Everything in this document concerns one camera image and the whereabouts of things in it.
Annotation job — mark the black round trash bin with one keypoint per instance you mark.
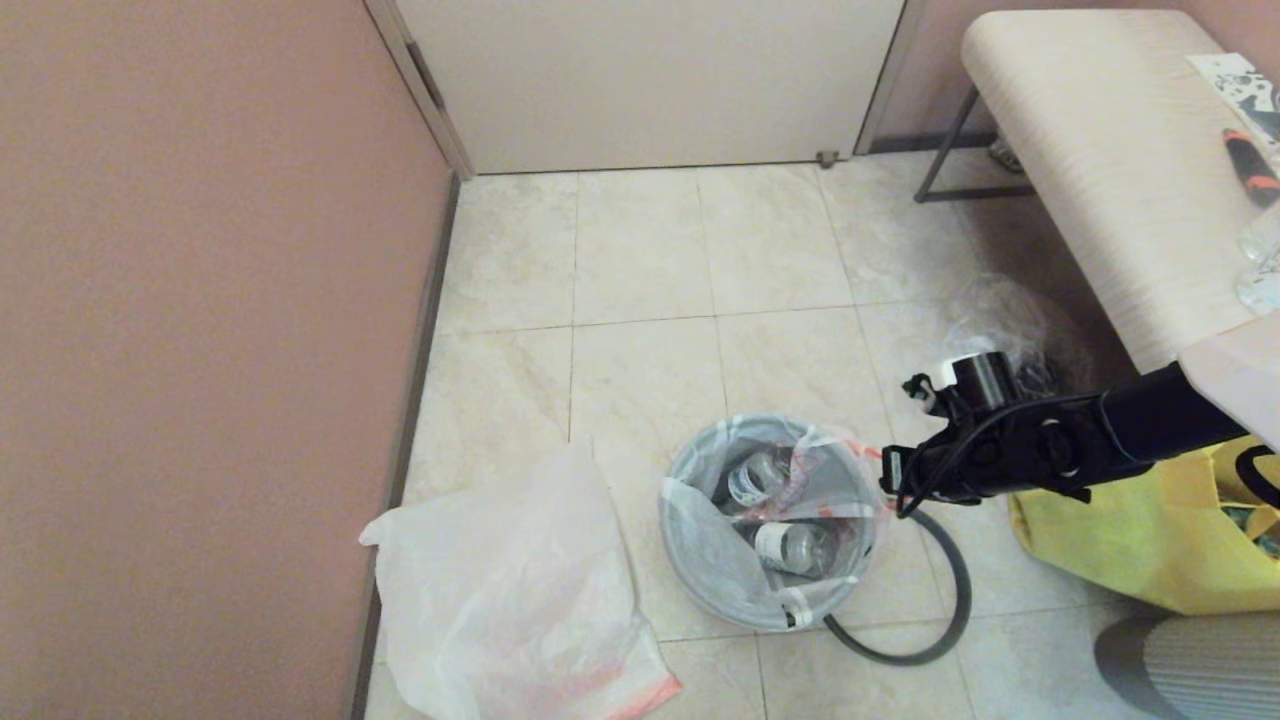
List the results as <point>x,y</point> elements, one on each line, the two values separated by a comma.
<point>690,470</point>

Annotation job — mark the grey ribbed round object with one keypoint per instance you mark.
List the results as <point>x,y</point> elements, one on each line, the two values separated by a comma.
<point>1200,670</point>

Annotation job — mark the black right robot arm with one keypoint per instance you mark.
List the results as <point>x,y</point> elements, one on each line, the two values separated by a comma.
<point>1170,415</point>

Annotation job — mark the clear plastic bottle, white label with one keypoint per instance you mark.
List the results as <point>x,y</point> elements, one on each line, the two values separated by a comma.
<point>790,545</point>

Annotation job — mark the white door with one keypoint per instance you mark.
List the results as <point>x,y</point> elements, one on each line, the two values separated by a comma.
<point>650,80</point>

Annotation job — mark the grey door frame post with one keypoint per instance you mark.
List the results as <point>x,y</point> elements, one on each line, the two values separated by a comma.
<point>420,80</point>
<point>885,90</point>

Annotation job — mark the black and orange tool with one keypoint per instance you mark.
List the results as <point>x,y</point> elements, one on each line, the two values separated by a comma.
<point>1248,170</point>

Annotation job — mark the clear bag with dark items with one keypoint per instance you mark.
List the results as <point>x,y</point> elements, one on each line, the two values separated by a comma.
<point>1040,320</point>

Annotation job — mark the clear plastic bottle, patterned label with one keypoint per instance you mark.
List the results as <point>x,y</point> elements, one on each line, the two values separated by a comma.
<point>752,478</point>

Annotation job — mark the dark wall baseboard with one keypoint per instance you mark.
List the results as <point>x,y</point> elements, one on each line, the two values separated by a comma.
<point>412,400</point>

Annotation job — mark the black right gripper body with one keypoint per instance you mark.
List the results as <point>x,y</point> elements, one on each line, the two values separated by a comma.
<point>1010,455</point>

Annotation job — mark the small shoe-like object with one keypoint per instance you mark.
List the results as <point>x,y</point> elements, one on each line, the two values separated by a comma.
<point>1003,155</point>

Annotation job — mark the black metal table leg frame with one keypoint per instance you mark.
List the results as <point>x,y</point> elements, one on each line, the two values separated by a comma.
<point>945,150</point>

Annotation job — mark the white red-printed floor bag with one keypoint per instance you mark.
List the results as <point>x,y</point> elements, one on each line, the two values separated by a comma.
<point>705,545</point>

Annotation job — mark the clear crumpled plastic item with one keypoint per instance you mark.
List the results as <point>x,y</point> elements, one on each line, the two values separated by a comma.
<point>1262,270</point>

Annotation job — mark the light wood-grain table top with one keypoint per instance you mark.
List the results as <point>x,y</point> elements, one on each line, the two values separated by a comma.
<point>1100,150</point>

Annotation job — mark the black and white printed paper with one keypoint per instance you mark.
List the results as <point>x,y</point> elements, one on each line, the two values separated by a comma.
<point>1235,82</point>

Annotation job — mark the yellow shopping bag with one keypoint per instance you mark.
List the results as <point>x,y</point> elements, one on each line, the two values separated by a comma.
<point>1110,550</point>

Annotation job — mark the dark baseboard behind table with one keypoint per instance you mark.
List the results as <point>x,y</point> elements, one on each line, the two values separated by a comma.
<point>930,145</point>

